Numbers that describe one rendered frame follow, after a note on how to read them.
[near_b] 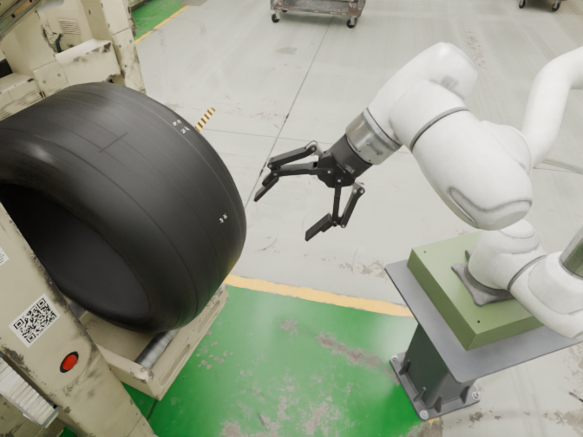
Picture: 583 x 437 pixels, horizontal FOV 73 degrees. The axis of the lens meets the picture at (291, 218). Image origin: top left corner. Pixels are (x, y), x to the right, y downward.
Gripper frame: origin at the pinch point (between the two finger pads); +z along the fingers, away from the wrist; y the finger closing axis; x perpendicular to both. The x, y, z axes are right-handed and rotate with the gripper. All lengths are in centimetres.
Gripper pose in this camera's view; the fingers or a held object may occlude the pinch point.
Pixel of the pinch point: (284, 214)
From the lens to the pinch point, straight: 79.2
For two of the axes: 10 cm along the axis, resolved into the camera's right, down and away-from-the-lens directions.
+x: 1.0, -5.8, 8.1
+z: -6.6, 5.7, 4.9
